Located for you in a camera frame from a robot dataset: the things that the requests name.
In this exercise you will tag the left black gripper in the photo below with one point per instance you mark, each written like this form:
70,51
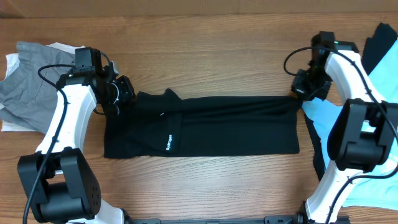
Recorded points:
128,94

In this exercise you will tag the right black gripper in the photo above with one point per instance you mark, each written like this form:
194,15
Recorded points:
303,86

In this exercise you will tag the black Sydrogen garment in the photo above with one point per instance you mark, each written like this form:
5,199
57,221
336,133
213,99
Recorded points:
168,126

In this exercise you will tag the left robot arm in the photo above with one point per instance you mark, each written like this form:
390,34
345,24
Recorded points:
58,181

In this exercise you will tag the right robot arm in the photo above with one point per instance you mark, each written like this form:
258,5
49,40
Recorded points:
361,137

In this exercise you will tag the grey folded garment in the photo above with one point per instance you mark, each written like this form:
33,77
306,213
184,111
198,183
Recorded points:
27,100

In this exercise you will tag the black garment under blue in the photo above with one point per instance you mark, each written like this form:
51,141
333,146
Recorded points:
380,63

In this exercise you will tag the white folded garment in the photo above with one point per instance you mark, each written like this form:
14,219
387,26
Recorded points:
12,64

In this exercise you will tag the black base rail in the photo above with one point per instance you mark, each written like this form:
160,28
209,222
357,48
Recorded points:
273,219

